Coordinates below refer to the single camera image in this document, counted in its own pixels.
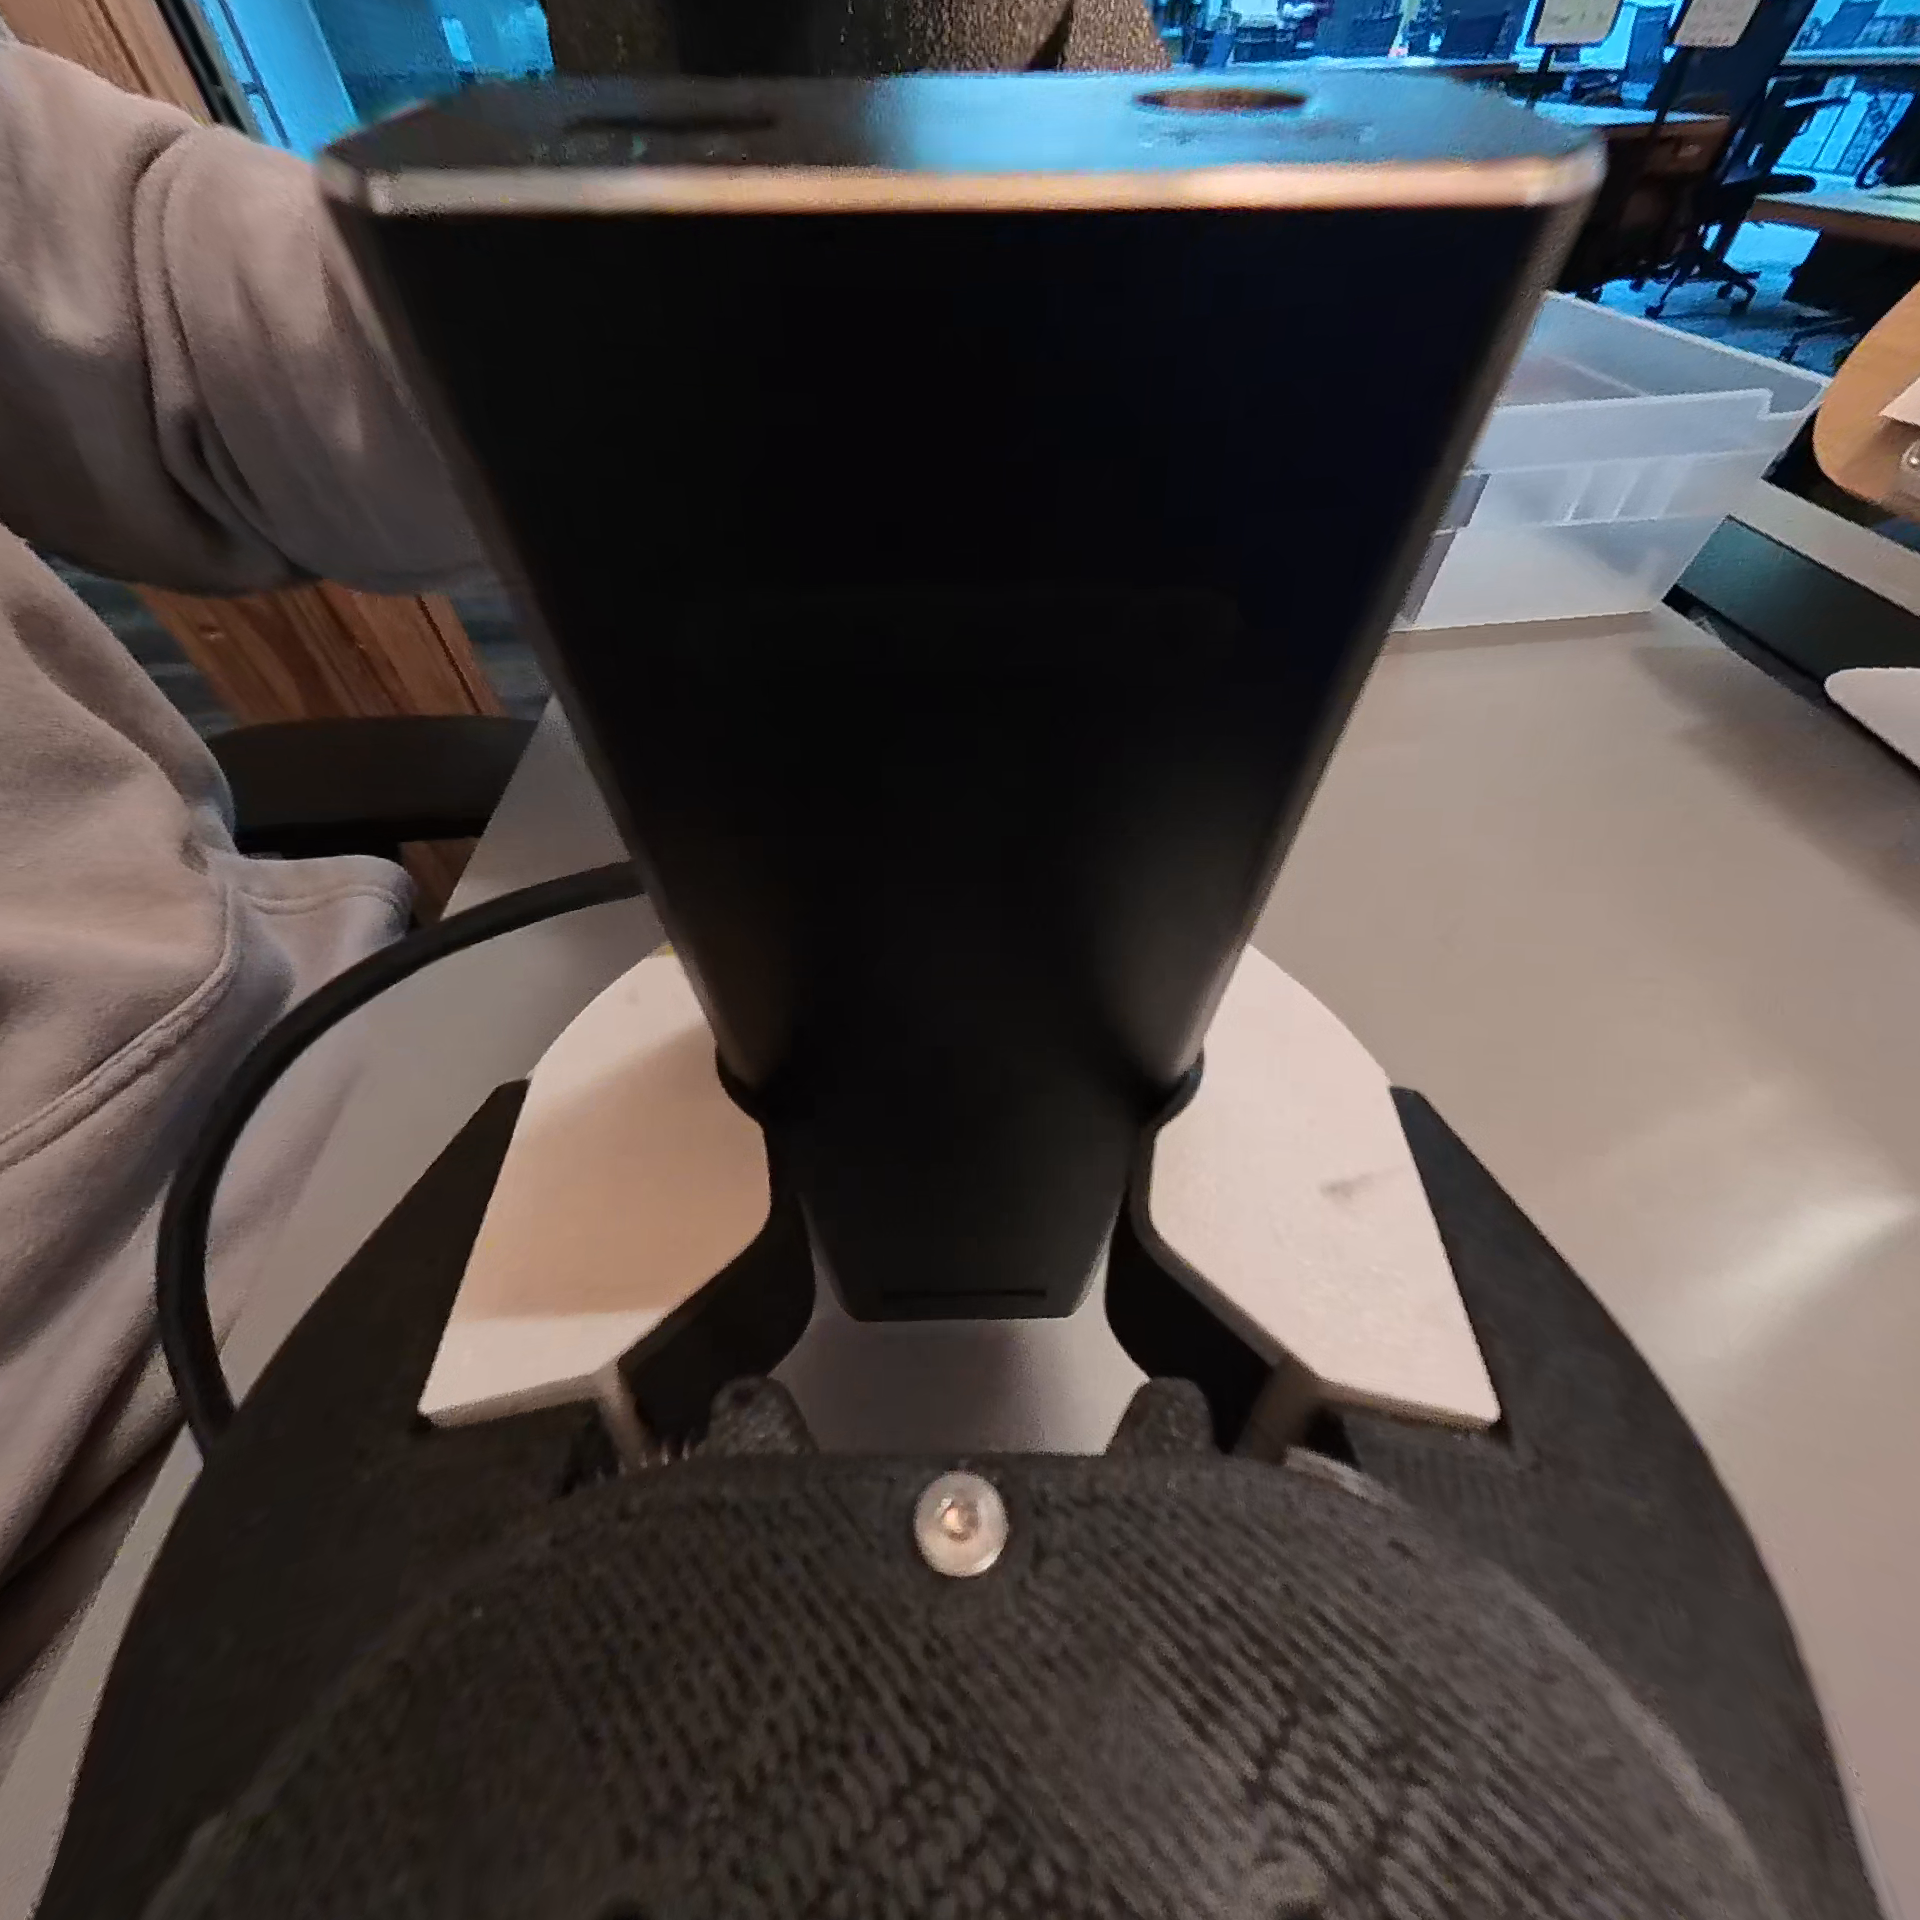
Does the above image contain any person's left forearm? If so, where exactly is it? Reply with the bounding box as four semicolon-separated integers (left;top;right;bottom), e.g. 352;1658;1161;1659
0;36;501;594

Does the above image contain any white rounded panel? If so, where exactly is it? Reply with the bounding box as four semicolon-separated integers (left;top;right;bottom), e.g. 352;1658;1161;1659
1821;668;1920;784

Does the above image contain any wooden round table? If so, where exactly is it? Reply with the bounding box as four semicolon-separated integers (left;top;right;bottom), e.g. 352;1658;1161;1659
1812;285;1920;528

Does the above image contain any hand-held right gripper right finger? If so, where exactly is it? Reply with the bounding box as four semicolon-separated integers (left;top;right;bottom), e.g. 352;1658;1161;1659
1099;942;1505;1466

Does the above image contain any black swivel office chair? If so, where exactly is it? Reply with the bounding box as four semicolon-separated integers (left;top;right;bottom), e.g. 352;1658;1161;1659
1642;82;1854;320

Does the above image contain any black chair armrest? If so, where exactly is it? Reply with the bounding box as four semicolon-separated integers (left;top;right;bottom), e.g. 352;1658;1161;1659
210;717;541;860

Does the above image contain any black rail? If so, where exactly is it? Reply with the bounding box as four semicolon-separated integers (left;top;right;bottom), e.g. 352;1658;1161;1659
1664;516;1920;712

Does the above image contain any black USB cable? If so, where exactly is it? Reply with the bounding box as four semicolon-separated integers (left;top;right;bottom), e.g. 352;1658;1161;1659
153;861;646;1453

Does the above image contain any person's grey sweatshirt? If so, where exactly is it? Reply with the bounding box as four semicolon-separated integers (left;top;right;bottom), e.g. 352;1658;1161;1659
0;526;424;1594

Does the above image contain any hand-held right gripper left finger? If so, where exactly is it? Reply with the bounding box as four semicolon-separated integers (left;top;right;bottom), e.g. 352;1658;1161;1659
417;954;825;1470

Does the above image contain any clear plastic storage bin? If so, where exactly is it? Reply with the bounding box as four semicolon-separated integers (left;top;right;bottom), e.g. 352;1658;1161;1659
1410;292;1834;633

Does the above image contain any light grey desk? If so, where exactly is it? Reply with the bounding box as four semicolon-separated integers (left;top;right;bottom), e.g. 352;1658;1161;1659
0;600;1920;1920

